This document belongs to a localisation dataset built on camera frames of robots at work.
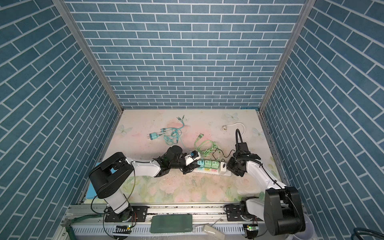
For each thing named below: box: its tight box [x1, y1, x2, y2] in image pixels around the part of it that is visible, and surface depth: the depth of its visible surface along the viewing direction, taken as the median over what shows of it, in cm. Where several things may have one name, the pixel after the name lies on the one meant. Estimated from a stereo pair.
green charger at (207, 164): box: [204, 160, 212, 169], surface depth 86 cm
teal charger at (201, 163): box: [197, 160, 204, 168], surface depth 86 cm
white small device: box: [203, 223, 226, 240], surface depth 68 cm
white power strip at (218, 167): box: [193, 160, 232, 176], surface depth 86 cm
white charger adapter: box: [220, 162, 227, 172], surface depth 83 cm
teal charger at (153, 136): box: [149, 132, 162, 140], surface depth 104 cm
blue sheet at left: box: [85, 181, 98, 200], surface depth 80 cm
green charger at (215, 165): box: [211, 161, 220, 170], surface depth 86 cm
